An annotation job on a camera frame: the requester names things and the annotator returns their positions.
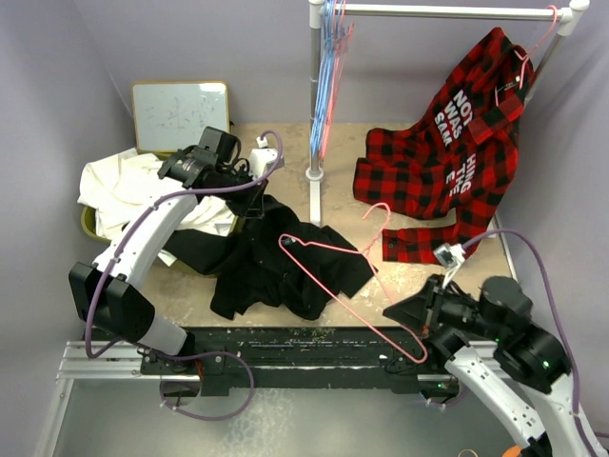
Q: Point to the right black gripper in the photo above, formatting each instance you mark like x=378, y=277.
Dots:
x=421, y=311

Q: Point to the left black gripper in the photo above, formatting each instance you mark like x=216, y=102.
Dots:
x=252, y=207

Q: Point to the pink wire hanger taken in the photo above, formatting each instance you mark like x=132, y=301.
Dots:
x=365, y=254

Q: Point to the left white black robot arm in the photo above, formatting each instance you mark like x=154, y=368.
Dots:
x=107, y=291

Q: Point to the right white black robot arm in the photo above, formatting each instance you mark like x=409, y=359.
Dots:
x=520, y=371

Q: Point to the red black plaid shirt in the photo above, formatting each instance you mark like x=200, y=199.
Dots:
x=460, y=157

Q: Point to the orange plastic hanger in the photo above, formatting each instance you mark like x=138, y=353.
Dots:
x=513, y=451

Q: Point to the pink hanger holding plaid shirt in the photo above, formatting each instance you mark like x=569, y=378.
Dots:
x=537, y=47

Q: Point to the small whiteboard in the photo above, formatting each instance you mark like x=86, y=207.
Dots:
x=173, y=115

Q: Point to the white cloth in basket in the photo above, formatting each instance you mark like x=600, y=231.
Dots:
x=123, y=185

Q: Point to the olive green laundry basket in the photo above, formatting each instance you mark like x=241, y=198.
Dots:
x=88, y=224

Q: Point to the white metal clothes rack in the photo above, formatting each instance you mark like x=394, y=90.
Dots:
x=314, y=173

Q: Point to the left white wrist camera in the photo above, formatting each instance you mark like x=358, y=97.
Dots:
x=261, y=158

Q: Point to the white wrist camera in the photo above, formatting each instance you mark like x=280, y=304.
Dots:
x=451, y=257
x=261, y=158

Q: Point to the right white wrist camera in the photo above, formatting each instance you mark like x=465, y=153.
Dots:
x=451, y=257

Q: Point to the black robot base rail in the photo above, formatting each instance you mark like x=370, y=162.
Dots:
x=309, y=358

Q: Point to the pink wire hanger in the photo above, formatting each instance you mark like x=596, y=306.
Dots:
x=342, y=34

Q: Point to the blue wire hanger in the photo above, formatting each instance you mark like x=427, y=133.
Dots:
x=320, y=20

